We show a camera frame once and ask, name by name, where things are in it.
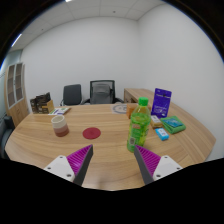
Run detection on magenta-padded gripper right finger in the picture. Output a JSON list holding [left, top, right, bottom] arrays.
[[133, 144, 184, 185]]

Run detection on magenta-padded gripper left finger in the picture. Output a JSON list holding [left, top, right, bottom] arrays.
[[43, 144, 94, 187]]

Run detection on green drink bottle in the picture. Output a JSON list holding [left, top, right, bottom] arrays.
[[126, 96, 152, 154]]

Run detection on small light blue box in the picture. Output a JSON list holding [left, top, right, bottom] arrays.
[[154, 127, 170, 142]]

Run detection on flat round red coaster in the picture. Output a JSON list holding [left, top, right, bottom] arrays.
[[82, 126, 102, 140]]

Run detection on white and brown cup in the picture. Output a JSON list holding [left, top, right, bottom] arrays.
[[50, 114, 70, 138]]

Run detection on tan box with white label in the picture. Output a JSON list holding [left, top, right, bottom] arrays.
[[149, 114, 164, 130]]

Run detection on green folded cloth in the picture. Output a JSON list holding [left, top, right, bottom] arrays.
[[160, 115, 187, 135]]

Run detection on blue flat packet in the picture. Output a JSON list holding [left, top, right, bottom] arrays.
[[165, 118, 183, 128]]

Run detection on white printed leaflet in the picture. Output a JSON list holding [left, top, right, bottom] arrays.
[[48, 106, 72, 116]]

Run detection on orange cardboard box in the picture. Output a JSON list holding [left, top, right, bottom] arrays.
[[125, 103, 139, 120]]

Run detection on purple hanging package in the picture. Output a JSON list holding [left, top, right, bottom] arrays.
[[150, 87, 173, 119]]

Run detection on brown cardboard box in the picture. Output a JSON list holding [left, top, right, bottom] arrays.
[[41, 99, 55, 115]]

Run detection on dark grey padded office chair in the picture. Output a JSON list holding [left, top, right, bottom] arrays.
[[59, 83, 83, 107]]

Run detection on wooden side desk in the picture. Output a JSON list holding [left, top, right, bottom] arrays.
[[123, 87, 156, 104]]

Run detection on black mesh-back office chair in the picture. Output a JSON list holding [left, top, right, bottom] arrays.
[[81, 79, 124, 105]]

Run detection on black leather armchair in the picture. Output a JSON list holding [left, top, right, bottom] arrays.
[[0, 114, 16, 159]]

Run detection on wooden shelf unit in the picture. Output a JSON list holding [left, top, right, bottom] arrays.
[[3, 62, 30, 128]]

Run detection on long ceiling light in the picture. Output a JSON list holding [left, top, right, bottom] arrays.
[[10, 32, 23, 48]]

